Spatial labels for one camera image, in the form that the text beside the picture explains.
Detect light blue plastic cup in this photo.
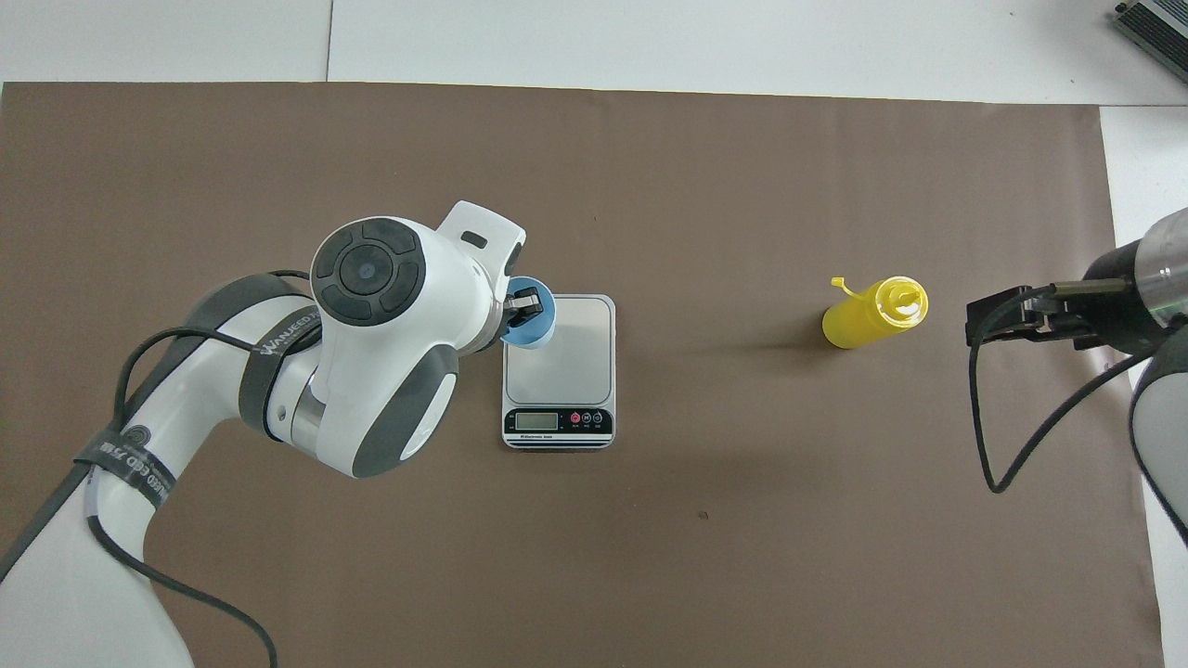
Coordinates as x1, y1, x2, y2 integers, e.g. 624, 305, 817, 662
501, 276, 558, 352

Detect yellow squeeze bottle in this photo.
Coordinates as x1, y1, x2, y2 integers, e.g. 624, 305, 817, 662
821, 275, 929, 351

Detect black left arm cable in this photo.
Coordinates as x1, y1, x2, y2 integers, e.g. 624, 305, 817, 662
0, 269, 312, 668

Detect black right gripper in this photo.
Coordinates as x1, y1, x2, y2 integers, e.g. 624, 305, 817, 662
965, 239, 1167, 355

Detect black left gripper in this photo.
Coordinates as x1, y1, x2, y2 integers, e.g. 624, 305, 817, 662
459, 286, 545, 359

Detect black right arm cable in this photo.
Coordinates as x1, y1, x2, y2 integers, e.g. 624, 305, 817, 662
968, 278, 1156, 495

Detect grey ribbed metal device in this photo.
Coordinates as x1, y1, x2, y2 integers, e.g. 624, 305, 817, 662
1109, 0, 1188, 84

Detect silver digital kitchen scale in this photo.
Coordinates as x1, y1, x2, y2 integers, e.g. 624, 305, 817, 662
502, 293, 617, 451

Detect brown paper table mat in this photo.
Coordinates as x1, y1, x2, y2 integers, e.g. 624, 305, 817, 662
0, 82, 1166, 668

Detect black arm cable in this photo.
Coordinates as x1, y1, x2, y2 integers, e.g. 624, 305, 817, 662
968, 278, 1156, 495
0, 269, 312, 668

